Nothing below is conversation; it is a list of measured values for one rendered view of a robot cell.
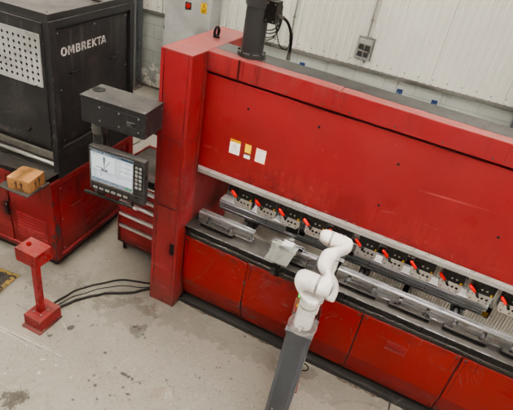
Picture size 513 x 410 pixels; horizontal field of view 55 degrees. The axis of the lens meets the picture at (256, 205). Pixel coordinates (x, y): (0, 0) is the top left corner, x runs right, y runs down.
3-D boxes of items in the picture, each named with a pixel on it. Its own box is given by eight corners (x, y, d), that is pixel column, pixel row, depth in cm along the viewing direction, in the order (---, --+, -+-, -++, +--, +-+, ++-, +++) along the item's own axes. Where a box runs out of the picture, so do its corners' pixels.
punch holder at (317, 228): (303, 233, 366) (308, 215, 357) (307, 227, 373) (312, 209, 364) (322, 240, 362) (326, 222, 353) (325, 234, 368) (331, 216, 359)
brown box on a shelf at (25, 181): (-3, 186, 387) (-6, 172, 380) (21, 172, 408) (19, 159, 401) (27, 198, 380) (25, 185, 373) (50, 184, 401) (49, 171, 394)
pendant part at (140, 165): (89, 188, 360) (88, 144, 340) (99, 181, 369) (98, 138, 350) (143, 207, 351) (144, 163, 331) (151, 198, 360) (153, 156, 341)
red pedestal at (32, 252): (21, 325, 399) (8, 246, 354) (44, 307, 419) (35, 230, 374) (40, 336, 394) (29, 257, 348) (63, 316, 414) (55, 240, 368)
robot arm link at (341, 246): (301, 293, 294) (326, 304, 289) (304, 281, 285) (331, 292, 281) (331, 238, 327) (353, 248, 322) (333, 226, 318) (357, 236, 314)
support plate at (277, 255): (264, 258, 363) (264, 257, 362) (278, 240, 384) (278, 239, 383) (286, 268, 358) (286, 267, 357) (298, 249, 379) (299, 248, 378)
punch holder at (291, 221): (279, 223, 372) (283, 205, 362) (283, 217, 378) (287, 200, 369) (297, 230, 367) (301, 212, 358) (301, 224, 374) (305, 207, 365)
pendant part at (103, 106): (83, 198, 371) (77, 93, 324) (103, 184, 391) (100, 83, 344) (142, 220, 361) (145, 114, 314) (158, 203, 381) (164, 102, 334)
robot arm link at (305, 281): (313, 314, 296) (323, 285, 282) (286, 302, 301) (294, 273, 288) (320, 303, 305) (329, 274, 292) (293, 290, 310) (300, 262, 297)
